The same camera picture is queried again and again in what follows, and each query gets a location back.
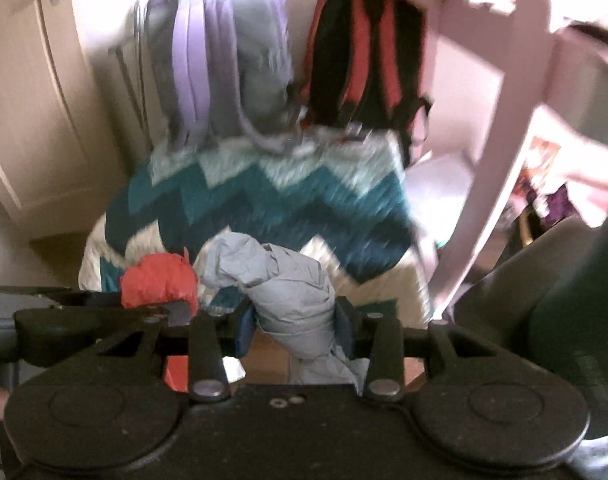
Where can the teal white zigzag quilt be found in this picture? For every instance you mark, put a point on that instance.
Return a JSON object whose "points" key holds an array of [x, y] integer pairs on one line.
{"points": [[284, 195]]}

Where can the grey metal stand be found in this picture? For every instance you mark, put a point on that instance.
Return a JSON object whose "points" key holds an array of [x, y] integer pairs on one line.
{"points": [[129, 75]]}

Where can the purple grey backpack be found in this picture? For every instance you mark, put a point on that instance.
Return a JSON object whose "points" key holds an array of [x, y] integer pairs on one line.
{"points": [[219, 50]]}

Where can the purple cloth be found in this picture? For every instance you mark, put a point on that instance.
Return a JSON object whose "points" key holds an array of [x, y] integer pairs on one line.
{"points": [[559, 205]]}

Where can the black red backpack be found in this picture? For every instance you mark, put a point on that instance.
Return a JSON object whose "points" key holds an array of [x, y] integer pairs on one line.
{"points": [[364, 55]]}

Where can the beige wardrobe door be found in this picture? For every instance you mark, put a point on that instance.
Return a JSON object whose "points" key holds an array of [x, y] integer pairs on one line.
{"points": [[29, 85]]}

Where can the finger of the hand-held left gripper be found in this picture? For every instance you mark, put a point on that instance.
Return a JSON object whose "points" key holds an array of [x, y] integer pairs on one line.
{"points": [[34, 290], [176, 311]]}

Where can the red printed box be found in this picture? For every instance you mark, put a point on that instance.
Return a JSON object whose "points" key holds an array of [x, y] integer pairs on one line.
{"points": [[541, 155]]}

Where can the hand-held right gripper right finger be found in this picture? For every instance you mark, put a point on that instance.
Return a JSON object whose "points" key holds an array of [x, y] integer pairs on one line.
{"points": [[345, 332]]}

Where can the grey cloth garment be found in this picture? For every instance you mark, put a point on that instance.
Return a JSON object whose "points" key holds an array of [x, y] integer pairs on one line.
{"points": [[289, 290]]}

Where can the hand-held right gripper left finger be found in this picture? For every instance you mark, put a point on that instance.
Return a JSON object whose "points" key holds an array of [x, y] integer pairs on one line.
{"points": [[244, 332]]}

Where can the red plastic bag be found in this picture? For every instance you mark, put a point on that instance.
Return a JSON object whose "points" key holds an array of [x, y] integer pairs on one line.
{"points": [[159, 280]]}

